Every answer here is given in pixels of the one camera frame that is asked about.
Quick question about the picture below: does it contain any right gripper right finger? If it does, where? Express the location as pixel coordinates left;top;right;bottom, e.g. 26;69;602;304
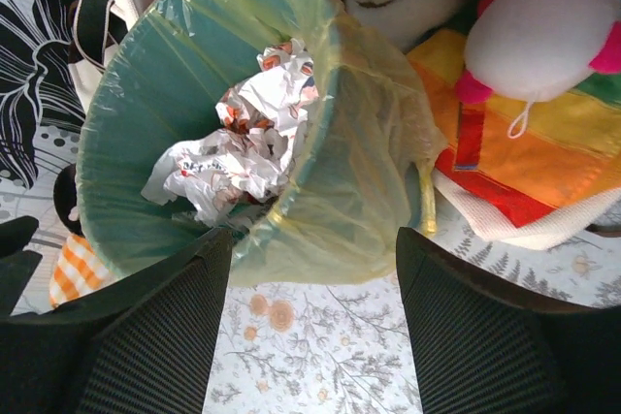
396;228;620;413

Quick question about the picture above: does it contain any rainbow striped bag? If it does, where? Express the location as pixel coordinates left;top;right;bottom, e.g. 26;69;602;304
407;28;620;250

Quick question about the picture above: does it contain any orange checkered cloth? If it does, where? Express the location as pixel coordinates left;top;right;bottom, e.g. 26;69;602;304
49;234;116;308

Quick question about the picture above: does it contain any yellow trash bag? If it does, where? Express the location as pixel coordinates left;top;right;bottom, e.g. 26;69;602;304
77;0;446;287

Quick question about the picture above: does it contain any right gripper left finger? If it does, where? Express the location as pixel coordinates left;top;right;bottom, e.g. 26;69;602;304
1;229;233;413

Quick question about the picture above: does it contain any cream canvas tote bag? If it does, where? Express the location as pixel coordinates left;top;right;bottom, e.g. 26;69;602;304
68;0;154;109

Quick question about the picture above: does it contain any white pink plush toy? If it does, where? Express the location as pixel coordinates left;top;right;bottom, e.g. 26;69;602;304
454;0;621;105

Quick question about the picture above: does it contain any crumpled paper trash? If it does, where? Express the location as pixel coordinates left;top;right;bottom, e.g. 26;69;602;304
142;38;319;227

